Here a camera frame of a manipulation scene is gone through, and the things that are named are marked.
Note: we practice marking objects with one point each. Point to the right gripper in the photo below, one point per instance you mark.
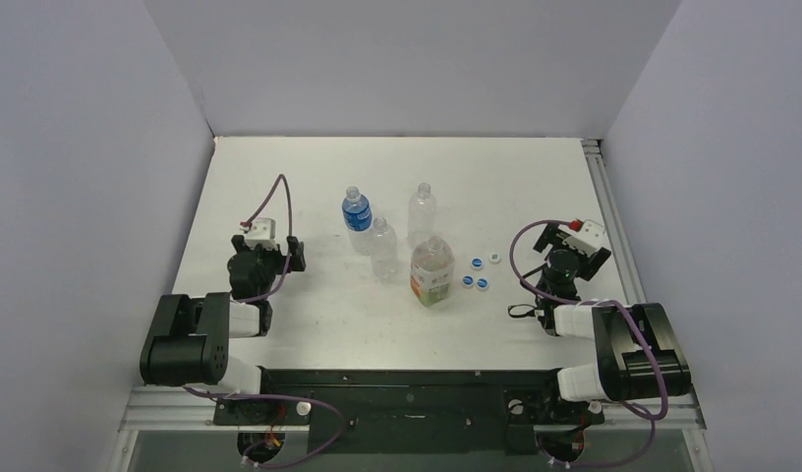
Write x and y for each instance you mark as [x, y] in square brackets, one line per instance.
[547, 236]

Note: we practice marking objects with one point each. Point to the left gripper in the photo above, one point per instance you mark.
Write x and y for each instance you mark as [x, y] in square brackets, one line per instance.
[240, 245]

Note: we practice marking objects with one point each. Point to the blue label bottle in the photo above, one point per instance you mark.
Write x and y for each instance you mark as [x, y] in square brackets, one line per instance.
[357, 216]

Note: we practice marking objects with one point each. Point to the clear bottle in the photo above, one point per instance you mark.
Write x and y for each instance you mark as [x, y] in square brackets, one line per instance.
[421, 215]
[384, 250]

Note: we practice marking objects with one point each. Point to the green orange label bottle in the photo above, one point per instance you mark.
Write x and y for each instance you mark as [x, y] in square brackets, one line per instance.
[432, 271]

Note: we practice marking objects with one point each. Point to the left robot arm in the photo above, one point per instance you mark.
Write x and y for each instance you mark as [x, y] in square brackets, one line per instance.
[188, 341]

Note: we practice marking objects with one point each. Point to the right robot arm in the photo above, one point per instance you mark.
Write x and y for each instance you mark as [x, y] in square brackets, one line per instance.
[637, 353]

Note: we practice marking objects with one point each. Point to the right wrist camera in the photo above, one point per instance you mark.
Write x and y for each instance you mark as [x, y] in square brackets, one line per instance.
[585, 236]

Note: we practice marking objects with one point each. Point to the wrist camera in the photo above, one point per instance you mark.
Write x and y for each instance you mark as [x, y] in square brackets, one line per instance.
[260, 233]
[585, 236]

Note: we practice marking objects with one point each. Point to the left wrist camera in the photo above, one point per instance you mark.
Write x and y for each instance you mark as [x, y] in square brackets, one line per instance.
[260, 233]

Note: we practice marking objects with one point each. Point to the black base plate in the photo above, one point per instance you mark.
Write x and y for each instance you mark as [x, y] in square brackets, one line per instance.
[411, 412]

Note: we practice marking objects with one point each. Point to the aluminium rail frame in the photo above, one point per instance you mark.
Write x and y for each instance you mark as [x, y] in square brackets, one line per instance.
[339, 316]

